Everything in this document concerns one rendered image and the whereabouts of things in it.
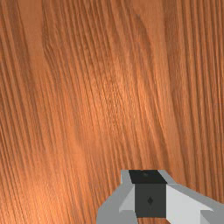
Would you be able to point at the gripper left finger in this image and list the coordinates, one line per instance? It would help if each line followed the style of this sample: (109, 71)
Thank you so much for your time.
(128, 201)

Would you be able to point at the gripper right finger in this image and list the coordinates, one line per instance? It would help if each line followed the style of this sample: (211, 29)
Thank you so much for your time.
(183, 204)

